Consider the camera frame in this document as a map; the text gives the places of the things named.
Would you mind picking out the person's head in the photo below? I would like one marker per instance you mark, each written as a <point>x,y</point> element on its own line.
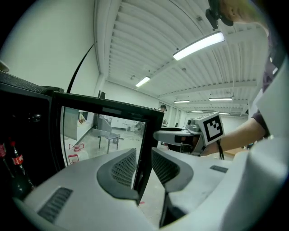
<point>241,10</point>

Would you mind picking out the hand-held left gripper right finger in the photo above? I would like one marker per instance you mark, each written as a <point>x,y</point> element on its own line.
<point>198,178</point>

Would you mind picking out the black wall box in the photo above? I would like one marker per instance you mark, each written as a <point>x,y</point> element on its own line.
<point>102,94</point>

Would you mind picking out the red and white package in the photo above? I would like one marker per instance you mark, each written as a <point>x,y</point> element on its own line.
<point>73,159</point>
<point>76,147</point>

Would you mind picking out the person's right forearm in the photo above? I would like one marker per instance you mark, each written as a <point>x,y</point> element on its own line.
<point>239,137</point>

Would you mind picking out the white plate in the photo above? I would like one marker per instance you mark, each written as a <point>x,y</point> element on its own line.
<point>3,66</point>

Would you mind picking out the black glass-door fridge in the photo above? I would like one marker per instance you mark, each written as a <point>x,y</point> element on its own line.
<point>94,101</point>

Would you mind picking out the long ceiling light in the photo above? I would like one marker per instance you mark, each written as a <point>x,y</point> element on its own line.
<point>142,81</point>
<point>198,45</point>
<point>181,101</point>
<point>220,99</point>

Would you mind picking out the black head-worn camera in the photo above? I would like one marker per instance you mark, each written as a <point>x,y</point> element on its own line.
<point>213,15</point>

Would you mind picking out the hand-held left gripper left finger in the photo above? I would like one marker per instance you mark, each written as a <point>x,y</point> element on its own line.
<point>79,191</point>

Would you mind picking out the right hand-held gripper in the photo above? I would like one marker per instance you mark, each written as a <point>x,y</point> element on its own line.
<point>211,128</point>

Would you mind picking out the grey metal cabinet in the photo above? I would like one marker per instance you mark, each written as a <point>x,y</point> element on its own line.
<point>102,125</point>

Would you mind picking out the dark red-label soda bottle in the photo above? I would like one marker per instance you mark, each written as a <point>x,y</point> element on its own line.
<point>2,150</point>
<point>19,173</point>

